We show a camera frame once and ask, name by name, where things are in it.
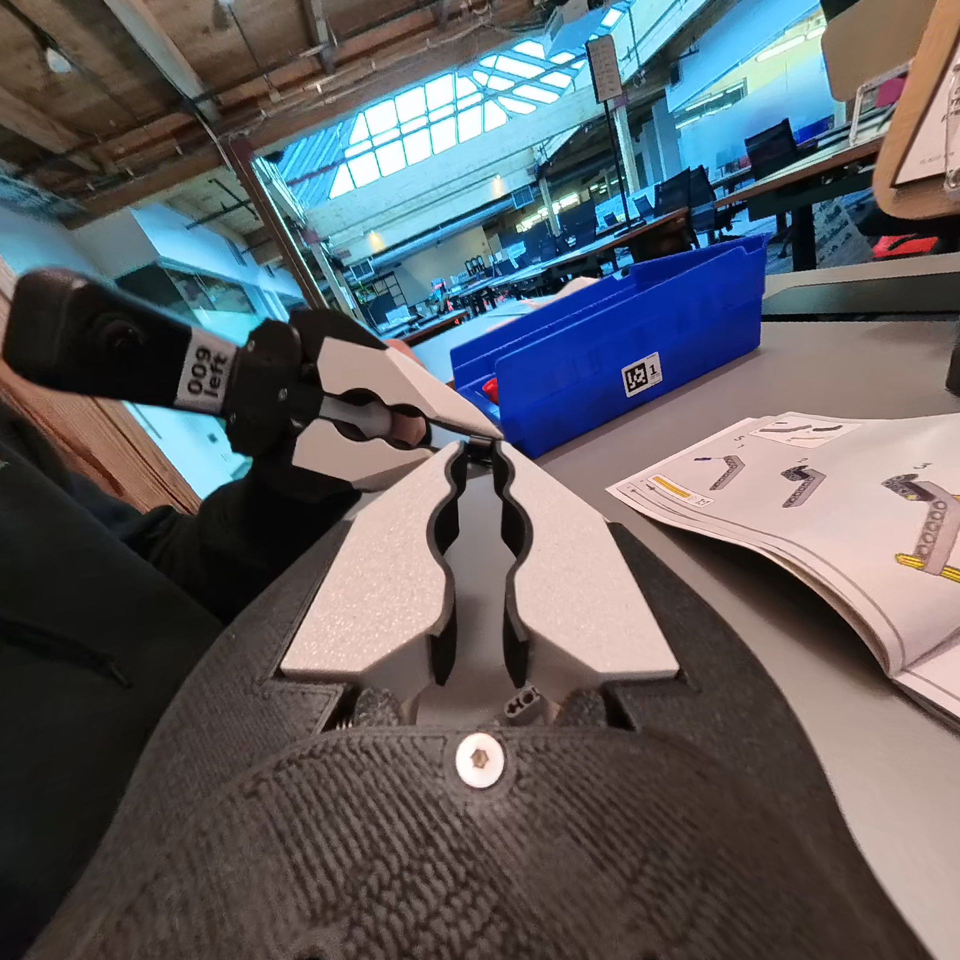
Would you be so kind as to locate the black office chair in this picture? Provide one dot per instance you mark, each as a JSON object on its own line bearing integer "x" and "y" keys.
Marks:
{"x": 771, "y": 148}
{"x": 694, "y": 196}

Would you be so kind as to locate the blue bin with square tag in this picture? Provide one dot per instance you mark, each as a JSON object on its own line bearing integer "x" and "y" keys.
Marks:
{"x": 675, "y": 330}

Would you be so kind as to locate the dark grey table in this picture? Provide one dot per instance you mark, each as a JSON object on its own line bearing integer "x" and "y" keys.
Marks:
{"x": 862, "y": 281}

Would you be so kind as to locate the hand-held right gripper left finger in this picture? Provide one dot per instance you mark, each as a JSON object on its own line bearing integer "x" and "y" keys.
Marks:
{"x": 375, "y": 592}

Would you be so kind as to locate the person's left forearm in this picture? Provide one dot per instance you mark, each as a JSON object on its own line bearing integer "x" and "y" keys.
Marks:
{"x": 225, "y": 540}

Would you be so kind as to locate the open instruction booklet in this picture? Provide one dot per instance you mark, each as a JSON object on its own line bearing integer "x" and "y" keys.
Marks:
{"x": 825, "y": 487}

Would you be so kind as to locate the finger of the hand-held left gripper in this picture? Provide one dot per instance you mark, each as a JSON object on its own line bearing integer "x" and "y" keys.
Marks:
{"x": 390, "y": 375}
{"x": 337, "y": 457}

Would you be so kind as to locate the dark steel column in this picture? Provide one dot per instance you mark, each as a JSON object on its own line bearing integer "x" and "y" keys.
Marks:
{"x": 270, "y": 217}

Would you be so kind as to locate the small black toy pin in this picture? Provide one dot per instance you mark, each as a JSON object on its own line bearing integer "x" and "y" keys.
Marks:
{"x": 480, "y": 450}

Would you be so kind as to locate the skylight window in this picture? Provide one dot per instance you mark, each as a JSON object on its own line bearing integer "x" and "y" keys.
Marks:
{"x": 420, "y": 127}

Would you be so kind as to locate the person's left hand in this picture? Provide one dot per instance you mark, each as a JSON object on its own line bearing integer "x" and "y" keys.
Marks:
{"x": 411, "y": 429}

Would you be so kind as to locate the ceiling lamp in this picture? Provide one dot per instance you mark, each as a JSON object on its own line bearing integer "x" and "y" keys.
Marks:
{"x": 58, "y": 60}

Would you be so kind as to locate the small red toy piece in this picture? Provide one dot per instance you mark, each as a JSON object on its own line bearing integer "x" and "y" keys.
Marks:
{"x": 489, "y": 388}

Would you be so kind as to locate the blue plastic bin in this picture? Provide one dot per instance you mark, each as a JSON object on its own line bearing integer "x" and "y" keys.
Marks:
{"x": 472, "y": 367}

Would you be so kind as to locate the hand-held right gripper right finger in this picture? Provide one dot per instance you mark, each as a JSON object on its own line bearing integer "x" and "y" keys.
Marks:
{"x": 585, "y": 592}

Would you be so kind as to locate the grey desk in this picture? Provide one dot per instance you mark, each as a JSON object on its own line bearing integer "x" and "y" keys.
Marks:
{"x": 787, "y": 375}

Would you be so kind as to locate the person's dark clothing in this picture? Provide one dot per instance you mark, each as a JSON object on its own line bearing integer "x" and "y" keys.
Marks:
{"x": 75, "y": 675}

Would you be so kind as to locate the sign on black pole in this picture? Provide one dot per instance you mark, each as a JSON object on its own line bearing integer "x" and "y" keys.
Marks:
{"x": 604, "y": 67}

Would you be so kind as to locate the long wooden table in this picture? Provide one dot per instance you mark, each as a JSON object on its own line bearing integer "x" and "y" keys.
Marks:
{"x": 810, "y": 169}
{"x": 615, "y": 236}

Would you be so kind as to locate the wooden clipboard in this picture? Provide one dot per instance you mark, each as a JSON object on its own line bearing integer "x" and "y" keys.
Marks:
{"x": 904, "y": 135}

